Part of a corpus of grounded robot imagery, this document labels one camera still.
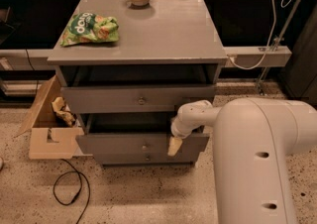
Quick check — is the metal diagonal pole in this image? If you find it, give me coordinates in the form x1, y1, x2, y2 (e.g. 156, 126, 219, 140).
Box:
256, 0, 301, 96

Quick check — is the crumpled brown paper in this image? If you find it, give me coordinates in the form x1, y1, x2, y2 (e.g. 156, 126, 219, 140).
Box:
52, 96, 75, 127

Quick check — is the dark cabinet right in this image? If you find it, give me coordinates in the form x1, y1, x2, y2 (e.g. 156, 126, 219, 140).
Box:
279, 6, 317, 106

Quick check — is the grey wall rail shelf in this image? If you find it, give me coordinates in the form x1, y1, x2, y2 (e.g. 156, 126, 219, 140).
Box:
0, 46, 292, 71

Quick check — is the grey top drawer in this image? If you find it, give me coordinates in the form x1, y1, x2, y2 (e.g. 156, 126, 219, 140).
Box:
61, 85, 215, 114

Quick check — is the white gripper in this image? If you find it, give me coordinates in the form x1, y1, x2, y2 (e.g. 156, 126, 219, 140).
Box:
167, 117, 195, 157

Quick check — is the open cardboard box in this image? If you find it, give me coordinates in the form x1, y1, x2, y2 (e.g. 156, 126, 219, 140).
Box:
17, 76, 84, 160

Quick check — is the green chip bag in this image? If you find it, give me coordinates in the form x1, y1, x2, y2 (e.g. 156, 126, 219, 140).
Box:
60, 13, 119, 47

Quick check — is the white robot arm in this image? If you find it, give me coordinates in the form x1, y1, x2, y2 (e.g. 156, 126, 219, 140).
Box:
171, 98, 317, 224

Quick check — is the black floor cable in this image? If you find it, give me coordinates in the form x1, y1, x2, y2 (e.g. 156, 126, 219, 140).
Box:
53, 158, 91, 224

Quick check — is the white hanging cable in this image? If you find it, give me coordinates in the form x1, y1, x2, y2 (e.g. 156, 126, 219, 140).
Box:
227, 0, 297, 71

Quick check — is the grey drawer cabinet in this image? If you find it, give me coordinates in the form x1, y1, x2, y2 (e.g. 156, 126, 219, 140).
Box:
49, 0, 226, 154

